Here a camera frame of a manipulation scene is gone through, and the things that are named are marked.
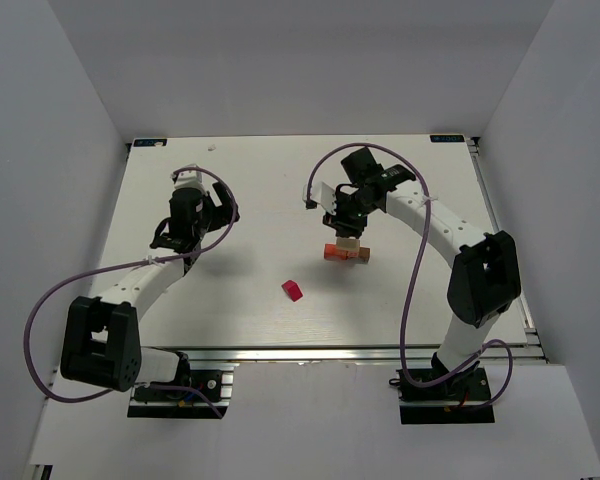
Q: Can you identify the cream rectangular wood block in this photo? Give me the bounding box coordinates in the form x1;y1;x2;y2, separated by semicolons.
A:
336;237;360;252

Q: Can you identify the red-orange rectangular block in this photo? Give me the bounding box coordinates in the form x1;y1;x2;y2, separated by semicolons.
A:
323;243;347;261

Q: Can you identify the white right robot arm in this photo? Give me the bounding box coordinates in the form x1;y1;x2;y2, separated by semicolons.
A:
304;142;521;382

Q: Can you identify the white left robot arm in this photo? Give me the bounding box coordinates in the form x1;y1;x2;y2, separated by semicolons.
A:
60;180;239;392

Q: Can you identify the brown rectangular block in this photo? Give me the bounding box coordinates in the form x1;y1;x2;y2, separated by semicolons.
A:
358;247;370;263

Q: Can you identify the red roof-shaped block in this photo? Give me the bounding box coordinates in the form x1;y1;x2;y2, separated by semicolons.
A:
281;280;303;302

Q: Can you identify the blue label left corner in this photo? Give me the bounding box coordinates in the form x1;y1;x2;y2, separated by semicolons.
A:
132;138;167;148

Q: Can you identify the blue label corner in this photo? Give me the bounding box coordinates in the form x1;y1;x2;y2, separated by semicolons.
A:
132;138;167;148
429;134;465;143

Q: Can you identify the blue label right corner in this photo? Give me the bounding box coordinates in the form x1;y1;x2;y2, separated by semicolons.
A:
429;134;465;143

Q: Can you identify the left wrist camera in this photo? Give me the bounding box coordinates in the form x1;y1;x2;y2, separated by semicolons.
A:
171;164;205;192

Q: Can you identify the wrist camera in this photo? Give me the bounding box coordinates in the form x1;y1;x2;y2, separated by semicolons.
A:
302;181;336;215
171;164;205;192

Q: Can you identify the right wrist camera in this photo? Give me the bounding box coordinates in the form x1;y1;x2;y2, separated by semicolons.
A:
302;181;336;215

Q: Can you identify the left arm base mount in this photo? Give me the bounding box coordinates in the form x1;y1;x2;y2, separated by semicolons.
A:
127;352;236;420

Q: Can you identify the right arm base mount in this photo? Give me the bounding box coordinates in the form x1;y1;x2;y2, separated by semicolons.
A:
388;367;495;425

